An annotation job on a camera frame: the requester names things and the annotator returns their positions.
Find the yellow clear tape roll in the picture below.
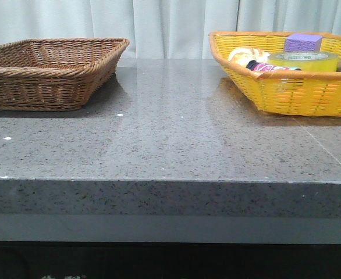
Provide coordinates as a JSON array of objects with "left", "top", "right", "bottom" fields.
[{"left": 268, "top": 51, "right": 339, "bottom": 72}]

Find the croissant bread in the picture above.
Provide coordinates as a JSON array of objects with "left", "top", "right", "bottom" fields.
[{"left": 228, "top": 46, "right": 270, "bottom": 63}]

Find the white curtain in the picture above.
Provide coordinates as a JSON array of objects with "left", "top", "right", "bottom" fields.
[{"left": 0, "top": 1, "right": 341, "bottom": 59}]

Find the brown wicker basket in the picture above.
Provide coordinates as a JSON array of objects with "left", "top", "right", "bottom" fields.
[{"left": 0, "top": 38, "right": 130, "bottom": 112}]

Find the purple foam cube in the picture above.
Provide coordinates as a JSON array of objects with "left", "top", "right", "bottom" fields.
[{"left": 284, "top": 33, "right": 323, "bottom": 52}]

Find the yellow woven basket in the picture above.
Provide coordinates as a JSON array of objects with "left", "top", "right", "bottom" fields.
[{"left": 209, "top": 31, "right": 341, "bottom": 117}]

